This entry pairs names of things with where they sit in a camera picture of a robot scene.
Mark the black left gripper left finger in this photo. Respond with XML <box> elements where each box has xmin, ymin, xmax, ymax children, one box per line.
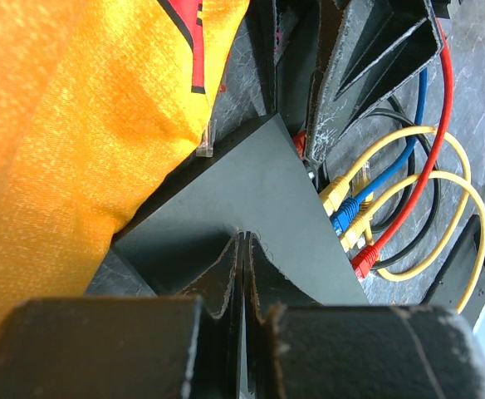
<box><xmin>0</xmin><ymin>234</ymin><xmax>245</xmax><ymax>398</ymax></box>

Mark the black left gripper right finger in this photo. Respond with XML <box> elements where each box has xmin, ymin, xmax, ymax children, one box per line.
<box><xmin>244</xmin><ymin>233</ymin><xmax>485</xmax><ymax>398</ymax></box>

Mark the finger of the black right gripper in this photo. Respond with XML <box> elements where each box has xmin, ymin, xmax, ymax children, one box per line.
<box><xmin>252</xmin><ymin>1</ymin><xmax>342</xmax><ymax>129</ymax></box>
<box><xmin>304</xmin><ymin>1</ymin><xmax>442</xmax><ymax>163</ymax></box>

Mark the red ethernet cable top port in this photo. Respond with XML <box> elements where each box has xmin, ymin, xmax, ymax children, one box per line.
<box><xmin>291</xmin><ymin>24</ymin><xmax>454</xmax><ymax>161</ymax></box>

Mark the red ethernet cable port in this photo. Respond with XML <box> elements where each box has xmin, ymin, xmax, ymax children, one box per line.
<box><xmin>291</xmin><ymin>24</ymin><xmax>454</xmax><ymax>161</ymax></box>
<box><xmin>350</xmin><ymin>165</ymin><xmax>441</xmax><ymax>280</ymax></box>

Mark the black network switch box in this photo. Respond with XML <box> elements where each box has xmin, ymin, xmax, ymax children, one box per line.
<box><xmin>114</xmin><ymin>115</ymin><xmax>367</xmax><ymax>305</ymax></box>

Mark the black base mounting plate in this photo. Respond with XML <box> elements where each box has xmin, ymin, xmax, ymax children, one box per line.
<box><xmin>422</xmin><ymin>215</ymin><xmax>485</xmax><ymax>327</ymax></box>

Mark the orange Mickey Mouse pillow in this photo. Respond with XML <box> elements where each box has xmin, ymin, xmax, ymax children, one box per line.
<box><xmin>0</xmin><ymin>1</ymin><xmax>248</xmax><ymax>324</ymax></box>

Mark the black power cable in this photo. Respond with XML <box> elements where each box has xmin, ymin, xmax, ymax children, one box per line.
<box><xmin>306</xmin><ymin>95</ymin><xmax>441</xmax><ymax>267</ymax></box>

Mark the red ethernet cable bottom port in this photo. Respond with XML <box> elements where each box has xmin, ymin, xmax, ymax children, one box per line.
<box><xmin>350</xmin><ymin>165</ymin><xmax>441</xmax><ymax>280</ymax></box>

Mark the blue ethernet cable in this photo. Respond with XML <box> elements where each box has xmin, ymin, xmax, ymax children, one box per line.
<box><xmin>329</xmin><ymin>68</ymin><xmax>429</xmax><ymax>234</ymax></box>

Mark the yellow ethernet cable short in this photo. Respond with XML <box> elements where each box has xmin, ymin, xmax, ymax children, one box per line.
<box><xmin>194</xmin><ymin>120</ymin><xmax>472</xmax><ymax>283</ymax></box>

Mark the yellow ethernet cable long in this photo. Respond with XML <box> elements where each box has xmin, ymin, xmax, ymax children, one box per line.
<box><xmin>319</xmin><ymin>126</ymin><xmax>485</xmax><ymax>315</ymax></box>

